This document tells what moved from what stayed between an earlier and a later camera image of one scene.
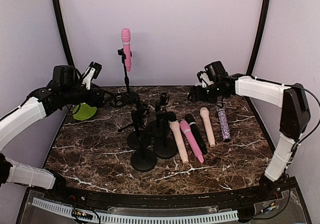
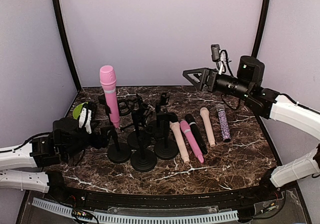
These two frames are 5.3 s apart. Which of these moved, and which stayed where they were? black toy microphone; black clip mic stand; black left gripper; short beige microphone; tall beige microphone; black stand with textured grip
Moved: black left gripper
Stayed: black stand with textured grip; tall beige microphone; black clip mic stand; black toy microphone; short beige microphone
